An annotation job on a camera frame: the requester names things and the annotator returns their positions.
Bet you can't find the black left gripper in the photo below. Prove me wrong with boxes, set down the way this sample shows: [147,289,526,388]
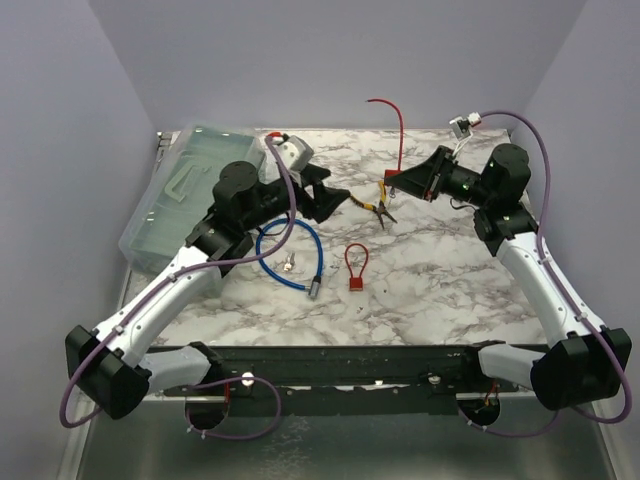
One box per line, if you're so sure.
[241,162,349,232]

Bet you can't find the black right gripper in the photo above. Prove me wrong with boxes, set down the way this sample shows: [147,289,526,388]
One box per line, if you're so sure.
[386,146,494,208]

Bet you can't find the red cable lock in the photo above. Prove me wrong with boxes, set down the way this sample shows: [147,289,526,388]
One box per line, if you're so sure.
[364,97,405,180]
[343,242,370,291]

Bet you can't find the small silver key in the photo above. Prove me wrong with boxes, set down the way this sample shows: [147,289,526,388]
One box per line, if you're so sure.
[283,252,295,272]

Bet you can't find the blue cable lock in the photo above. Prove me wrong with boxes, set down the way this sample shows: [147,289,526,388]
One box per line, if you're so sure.
[255,218,325,301]

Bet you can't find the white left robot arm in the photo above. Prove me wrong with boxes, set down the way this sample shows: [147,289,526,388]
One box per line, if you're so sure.
[65,161,350,420]

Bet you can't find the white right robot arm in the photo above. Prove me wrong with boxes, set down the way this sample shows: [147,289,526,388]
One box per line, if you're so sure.
[385,144,632,411]

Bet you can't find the clear plastic storage box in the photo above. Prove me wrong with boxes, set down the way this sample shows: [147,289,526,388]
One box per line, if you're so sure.
[118,124,265,277]

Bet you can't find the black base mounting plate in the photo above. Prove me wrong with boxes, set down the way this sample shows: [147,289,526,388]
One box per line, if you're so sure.
[166,346,514,416]

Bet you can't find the yellow handled pliers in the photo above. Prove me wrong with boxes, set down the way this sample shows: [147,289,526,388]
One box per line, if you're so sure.
[350,180,397,228]

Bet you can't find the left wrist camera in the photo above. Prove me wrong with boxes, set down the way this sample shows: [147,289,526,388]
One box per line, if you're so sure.
[275,136,314,172]

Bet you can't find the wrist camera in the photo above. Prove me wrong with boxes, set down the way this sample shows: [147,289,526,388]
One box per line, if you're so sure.
[449,112,482,154]
[275,136,314,172]

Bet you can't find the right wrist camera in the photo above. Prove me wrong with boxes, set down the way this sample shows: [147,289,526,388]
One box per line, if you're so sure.
[449,112,482,154]

